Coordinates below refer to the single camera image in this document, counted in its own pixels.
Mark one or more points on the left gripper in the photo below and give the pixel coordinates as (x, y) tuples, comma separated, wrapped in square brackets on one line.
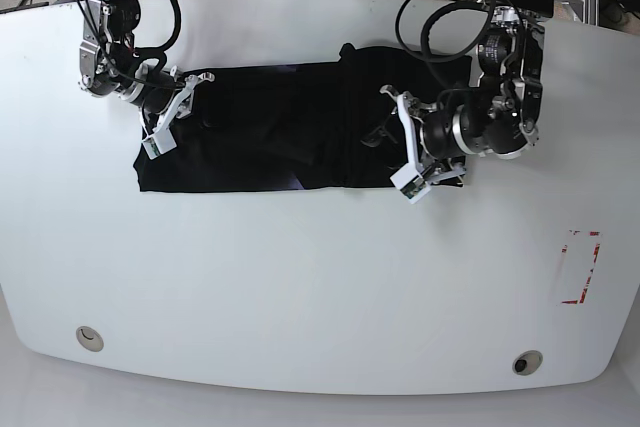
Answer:
[(426, 140)]

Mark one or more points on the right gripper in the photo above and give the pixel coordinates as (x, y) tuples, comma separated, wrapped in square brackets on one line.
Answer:
[(159, 107)]

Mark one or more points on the black printed t-shirt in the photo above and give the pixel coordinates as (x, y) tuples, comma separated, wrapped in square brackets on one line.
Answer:
[(292, 127)]

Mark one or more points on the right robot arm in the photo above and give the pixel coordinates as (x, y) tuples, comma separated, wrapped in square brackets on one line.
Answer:
[(112, 64)]

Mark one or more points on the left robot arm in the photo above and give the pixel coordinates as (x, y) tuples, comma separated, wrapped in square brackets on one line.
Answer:
[(491, 97)]

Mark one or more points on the red tape rectangle marking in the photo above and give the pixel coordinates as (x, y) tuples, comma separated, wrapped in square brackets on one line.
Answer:
[(579, 258)]

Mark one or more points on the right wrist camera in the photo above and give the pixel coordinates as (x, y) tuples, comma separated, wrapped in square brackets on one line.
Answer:
[(158, 144)]

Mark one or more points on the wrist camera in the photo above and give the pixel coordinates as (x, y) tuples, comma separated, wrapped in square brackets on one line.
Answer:
[(410, 183), (158, 144)]

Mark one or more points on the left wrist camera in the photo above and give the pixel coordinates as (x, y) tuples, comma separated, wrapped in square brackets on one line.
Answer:
[(410, 183)]

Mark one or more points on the right table cable grommet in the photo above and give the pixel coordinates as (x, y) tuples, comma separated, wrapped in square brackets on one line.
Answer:
[(527, 363)]

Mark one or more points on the table cable grommet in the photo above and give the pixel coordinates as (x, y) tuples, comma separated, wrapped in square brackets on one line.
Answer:
[(527, 363), (89, 339)]

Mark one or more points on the left table cable grommet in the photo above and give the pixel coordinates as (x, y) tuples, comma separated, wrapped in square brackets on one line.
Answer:
[(89, 339)]

